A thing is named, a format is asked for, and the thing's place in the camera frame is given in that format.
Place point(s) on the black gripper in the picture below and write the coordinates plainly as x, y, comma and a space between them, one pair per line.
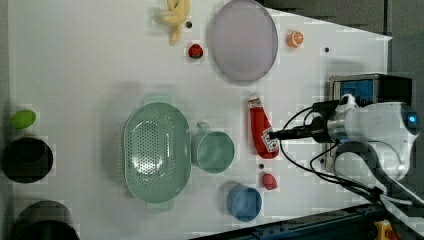
317, 129

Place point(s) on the red ketchup bottle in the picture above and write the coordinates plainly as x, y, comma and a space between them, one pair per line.
260, 129

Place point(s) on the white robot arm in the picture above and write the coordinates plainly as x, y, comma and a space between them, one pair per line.
375, 186

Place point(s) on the green plastic strainer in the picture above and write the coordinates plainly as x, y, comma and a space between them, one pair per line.
157, 152

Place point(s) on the red toy fruit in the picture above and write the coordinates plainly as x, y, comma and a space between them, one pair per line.
269, 182

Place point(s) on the toy orange slice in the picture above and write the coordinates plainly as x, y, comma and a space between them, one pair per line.
295, 39

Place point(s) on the blue plastic cup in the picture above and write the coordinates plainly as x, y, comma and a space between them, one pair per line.
244, 203

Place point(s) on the green mug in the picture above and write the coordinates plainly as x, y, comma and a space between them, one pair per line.
212, 151

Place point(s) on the lavender round plate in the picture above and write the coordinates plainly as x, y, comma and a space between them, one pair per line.
244, 40

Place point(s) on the toy strawberry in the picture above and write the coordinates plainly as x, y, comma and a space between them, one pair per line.
195, 51

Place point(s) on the peeled toy banana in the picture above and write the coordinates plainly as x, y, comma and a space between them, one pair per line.
174, 17

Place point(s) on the black cylinder lower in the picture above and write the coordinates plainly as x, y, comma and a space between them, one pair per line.
44, 220

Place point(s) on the black cylinder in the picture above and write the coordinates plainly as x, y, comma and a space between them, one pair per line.
27, 160
44, 220

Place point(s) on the black cylinder upper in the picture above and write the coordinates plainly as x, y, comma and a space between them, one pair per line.
27, 160

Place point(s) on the green toy lime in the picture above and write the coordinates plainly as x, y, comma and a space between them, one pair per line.
23, 119

